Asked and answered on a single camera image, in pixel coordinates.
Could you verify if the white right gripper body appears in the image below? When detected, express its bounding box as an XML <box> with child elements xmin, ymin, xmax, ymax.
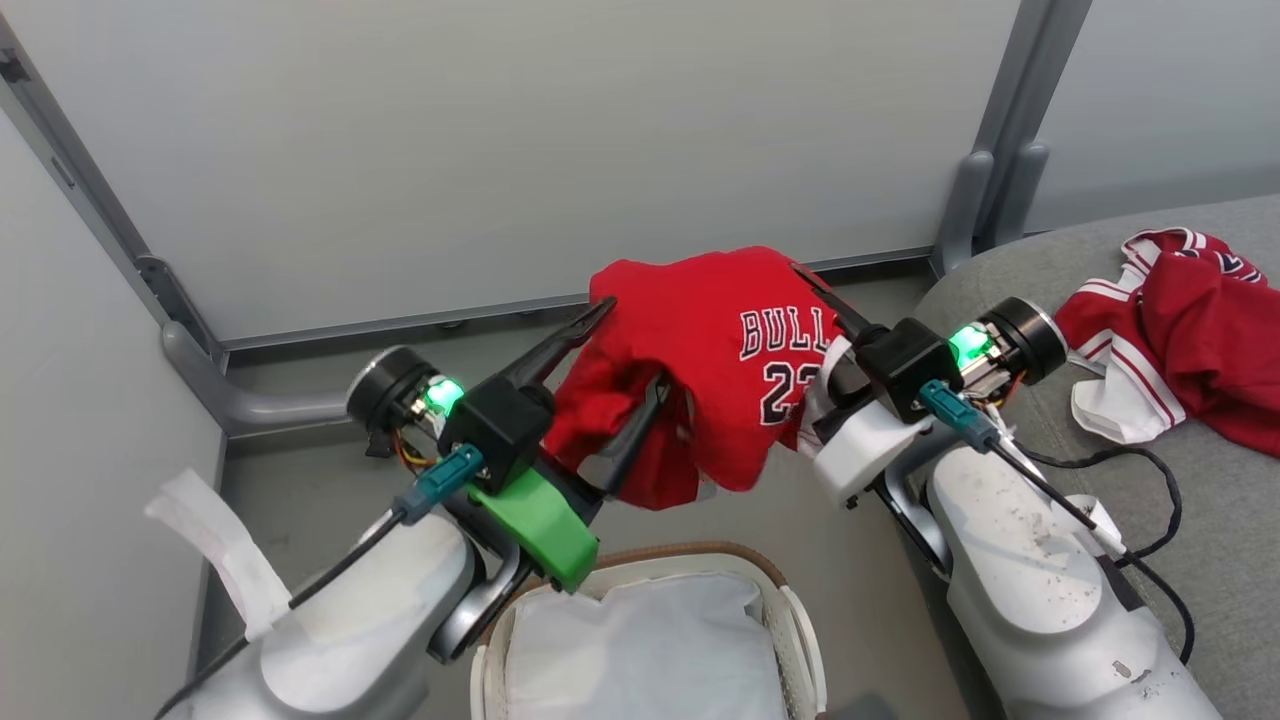
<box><xmin>811</xmin><ymin>334</ymin><xmax>937</xmax><ymax>510</ymax></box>

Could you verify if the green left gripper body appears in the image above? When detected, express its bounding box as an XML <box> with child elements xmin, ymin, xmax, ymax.
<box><xmin>468</xmin><ymin>450</ymin><xmax>602</xmax><ymax>594</ymax></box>

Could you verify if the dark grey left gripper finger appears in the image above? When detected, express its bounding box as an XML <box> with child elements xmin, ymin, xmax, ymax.
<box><xmin>500</xmin><ymin>297</ymin><xmax>618</xmax><ymax>397</ymax></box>
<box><xmin>584</xmin><ymin>374</ymin><xmax>670</xmax><ymax>497</ymax></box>

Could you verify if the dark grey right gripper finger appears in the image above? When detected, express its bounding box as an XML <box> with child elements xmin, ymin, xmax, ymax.
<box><xmin>789</xmin><ymin>261</ymin><xmax>873</xmax><ymax>342</ymax></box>

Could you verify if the red Bulls jersey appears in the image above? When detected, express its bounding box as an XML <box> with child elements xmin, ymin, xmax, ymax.
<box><xmin>542</xmin><ymin>245</ymin><xmax>863</xmax><ymax>512</ymax></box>

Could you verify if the red jersey white striped trim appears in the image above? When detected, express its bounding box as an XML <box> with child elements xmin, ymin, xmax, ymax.
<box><xmin>1054</xmin><ymin>227</ymin><xmax>1280</xmax><ymax>460</ymax></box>

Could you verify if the grey fabric sofa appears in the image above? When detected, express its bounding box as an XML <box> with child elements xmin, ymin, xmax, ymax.
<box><xmin>903</xmin><ymin>194</ymin><xmax>1280</xmax><ymax>720</ymax></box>

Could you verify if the white basket liner cloth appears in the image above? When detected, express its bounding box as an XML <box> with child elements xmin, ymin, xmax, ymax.
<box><xmin>503</xmin><ymin>571</ymin><xmax>793</xmax><ymax>720</ymax></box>

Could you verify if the white laundry basket wicker rim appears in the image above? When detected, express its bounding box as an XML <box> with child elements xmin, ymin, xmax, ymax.
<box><xmin>468</xmin><ymin>542</ymin><xmax>830</xmax><ymax>720</ymax></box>

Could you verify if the grey partition foot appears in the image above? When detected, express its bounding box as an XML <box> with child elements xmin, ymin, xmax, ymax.
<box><xmin>159</xmin><ymin>318</ymin><xmax>373</xmax><ymax>438</ymax></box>

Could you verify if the white tape strip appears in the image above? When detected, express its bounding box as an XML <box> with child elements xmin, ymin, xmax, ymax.
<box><xmin>144</xmin><ymin>467</ymin><xmax>293</xmax><ymax>642</ymax></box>

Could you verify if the teal plug black right cable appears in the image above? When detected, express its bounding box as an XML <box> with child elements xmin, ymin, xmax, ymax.
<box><xmin>917</xmin><ymin>379</ymin><xmax>1199</xmax><ymax>668</ymax></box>

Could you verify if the teal plug black cable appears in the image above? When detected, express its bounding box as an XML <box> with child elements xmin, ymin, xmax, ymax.
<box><xmin>917</xmin><ymin>379</ymin><xmax>1199</xmax><ymax>668</ymax></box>
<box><xmin>155</xmin><ymin>446</ymin><xmax>486</xmax><ymax>719</ymax></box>

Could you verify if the teal plug black left cable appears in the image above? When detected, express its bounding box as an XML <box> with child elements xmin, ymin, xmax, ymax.
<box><xmin>155</xmin><ymin>446</ymin><xmax>486</xmax><ymax>719</ymax></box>

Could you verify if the grey partition bottom rail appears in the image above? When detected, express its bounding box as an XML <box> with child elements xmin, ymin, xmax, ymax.
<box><xmin>218</xmin><ymin>244</ymin><xmax>939</xmax><ymax>353</ymax></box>

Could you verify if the grey slanted partition frame post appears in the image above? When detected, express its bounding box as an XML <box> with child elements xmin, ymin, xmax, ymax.
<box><xmin>0</xmin><ymin>15</ymin><xmax>226</xmax><ymax>366</ymax></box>

